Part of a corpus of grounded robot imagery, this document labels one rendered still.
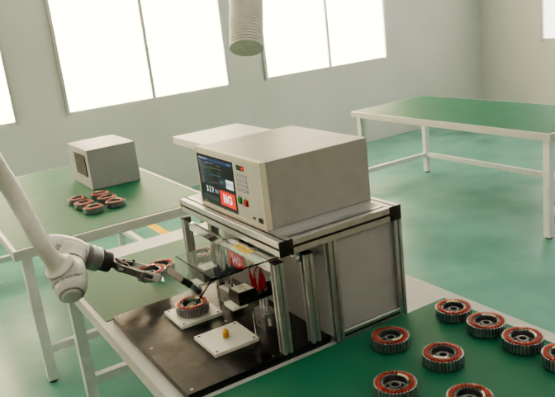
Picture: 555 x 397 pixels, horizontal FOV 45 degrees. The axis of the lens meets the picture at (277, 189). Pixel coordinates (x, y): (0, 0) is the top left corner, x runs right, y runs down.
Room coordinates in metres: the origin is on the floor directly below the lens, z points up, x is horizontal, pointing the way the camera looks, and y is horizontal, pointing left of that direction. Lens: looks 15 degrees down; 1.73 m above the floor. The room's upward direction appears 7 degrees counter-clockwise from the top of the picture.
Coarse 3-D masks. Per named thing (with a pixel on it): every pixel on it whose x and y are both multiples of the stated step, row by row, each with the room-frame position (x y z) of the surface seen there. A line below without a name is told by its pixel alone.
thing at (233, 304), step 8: (232, 288) 1.90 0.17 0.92; (240, 288) 1.89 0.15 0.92; (248, 288) 1.89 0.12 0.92; (232, 296) 1.89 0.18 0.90; (240, 296) 1.86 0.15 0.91; (248, 296) 1.87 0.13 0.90; (256, 296) 1.88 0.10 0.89; (264, 296) 1.89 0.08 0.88; (224, 304) 1.89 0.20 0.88; (232, 304) 1.88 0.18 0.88; (240, 304) 1.85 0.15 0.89; (264, 304) 1.93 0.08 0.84
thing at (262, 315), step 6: (258, 306) 1.96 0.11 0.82; (270, 306) 1.95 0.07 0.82; (258, 312) 1.92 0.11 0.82; (264, 312) 1.91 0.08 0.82; (270, 312) 1.91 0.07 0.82; (258, 318) 1.92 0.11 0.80; (264, 318) 1.89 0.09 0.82; (258, 324) 1.93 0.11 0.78; (264, 324) 1.89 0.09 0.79; (276, 324) 1.91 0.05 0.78
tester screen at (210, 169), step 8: (200, 160) 2.18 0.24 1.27; (208, 160) 2.12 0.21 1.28; (216, 160) 2.07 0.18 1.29; (200, 168) 2.19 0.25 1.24; (208, 168) 2.13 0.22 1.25; (216, 168) 2.07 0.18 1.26; (224, 168) 2.03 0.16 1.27; (208, 176) 2.14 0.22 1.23; (216, 176) 2.08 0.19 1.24; (224, 176) 2.03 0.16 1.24; (208, 184) 2.14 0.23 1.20; (216, 184) 2.09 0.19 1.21; (208, 192) 2.15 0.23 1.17; (216, 192) 2.10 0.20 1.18; (232, 192) 2.00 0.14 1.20; (208, 200) 2.16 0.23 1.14
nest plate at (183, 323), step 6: (210, 306) 2.09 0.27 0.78; (168, 312) 2.09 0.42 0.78; (174, 312) 2.08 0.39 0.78; (210, 312) 2.05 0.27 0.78; (216, 312) 2.04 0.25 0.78; (222, 312) 2.04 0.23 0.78; (168, 318) 2.06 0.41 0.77; (174, 318) 2.04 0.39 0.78; (180, 318) 2.03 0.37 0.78; (186, 318) 2.02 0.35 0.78; (192, 318) 2.02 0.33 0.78; (198, 318) 2.01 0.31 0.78; (204, 318) 2.01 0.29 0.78; (210, 318) 2.02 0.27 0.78; (180, 324) 1.98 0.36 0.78; (186, 324) 1.98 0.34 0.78; (192, 324) 1.99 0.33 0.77
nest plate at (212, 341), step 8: (216, 328) 1.92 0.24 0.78; (232, 328) 1.91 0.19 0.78; (240, 328) 1.90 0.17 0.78; (200, 336) 1.88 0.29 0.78; (208, 336) 1.88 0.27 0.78; (216, 336) 1.87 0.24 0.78; (232, 336) 1.86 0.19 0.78; (240, 336) 1.85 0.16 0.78; (248, 336) 1.85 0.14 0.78; (256, 336) 1.84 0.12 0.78; (200, 344) 1.85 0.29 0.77; (208, 344) 1.82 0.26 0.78; (216, 344) 1.82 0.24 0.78; (224, 344) 1.81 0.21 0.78; (232, 344) 1.81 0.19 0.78; (240, 344) 1.80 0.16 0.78; (248, 344) 1.81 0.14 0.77; (216, 352) 1.77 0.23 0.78; (224, 352) 1.77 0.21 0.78
